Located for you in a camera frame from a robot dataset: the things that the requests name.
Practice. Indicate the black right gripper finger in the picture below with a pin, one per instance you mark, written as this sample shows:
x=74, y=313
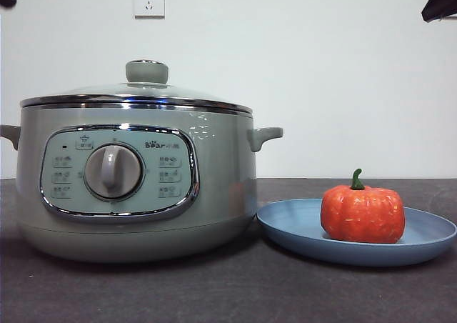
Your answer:
x=444, y=5

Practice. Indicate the glass lid with green knob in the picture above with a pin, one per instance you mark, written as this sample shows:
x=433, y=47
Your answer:
x=147, y=73

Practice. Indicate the orange toy pumpkin green stem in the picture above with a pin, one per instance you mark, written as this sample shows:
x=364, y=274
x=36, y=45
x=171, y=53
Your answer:
x=360, y=216

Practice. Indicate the pale green electric steamer pot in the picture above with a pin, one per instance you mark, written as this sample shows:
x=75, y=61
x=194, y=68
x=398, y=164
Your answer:
x=221, y=151

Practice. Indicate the blue round plate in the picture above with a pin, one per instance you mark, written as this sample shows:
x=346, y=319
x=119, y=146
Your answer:
x=285, y=223

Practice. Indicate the white wall socket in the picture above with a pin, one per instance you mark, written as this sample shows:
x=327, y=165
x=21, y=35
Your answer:
x=149, y=1

